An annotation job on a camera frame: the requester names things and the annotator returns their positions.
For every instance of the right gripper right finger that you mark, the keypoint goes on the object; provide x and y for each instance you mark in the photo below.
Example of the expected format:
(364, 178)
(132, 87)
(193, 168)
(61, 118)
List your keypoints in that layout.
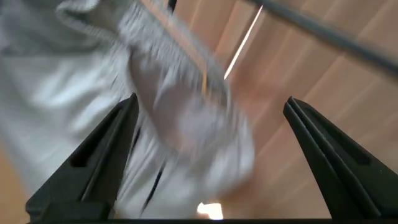
(351, 180)

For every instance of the beige curtain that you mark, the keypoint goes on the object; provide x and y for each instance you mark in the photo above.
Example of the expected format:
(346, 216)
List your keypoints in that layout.
(295, 109)

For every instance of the pink clothes hanger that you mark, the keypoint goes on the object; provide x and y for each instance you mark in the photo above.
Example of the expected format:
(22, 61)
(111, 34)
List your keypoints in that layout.
(186, 46)

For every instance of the pale grey shorts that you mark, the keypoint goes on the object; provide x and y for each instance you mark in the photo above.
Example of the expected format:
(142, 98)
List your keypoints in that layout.
(77, 93)

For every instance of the black clothes rack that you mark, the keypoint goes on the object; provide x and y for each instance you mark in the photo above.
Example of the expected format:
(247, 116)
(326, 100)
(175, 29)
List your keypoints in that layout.
(342, 37)

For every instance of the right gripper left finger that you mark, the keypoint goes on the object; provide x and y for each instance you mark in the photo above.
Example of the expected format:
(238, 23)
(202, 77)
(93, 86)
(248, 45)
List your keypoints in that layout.
(93, 161)

